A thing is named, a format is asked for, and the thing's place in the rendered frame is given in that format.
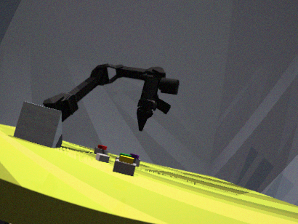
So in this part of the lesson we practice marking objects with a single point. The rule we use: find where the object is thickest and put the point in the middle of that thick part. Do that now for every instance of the red button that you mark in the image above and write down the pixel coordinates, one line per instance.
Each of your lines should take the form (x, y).
(101, 149)

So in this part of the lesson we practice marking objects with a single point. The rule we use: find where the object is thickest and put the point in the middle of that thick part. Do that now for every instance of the purple button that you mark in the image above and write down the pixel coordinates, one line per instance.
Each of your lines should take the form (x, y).
(136, 160)

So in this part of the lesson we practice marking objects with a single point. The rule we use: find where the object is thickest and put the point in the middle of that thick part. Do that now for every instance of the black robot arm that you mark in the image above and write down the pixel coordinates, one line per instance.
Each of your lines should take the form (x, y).
(154, 77)

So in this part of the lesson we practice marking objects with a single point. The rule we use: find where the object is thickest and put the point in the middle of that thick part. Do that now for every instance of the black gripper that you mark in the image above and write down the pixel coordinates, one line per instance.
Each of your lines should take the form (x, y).
(148, 104)

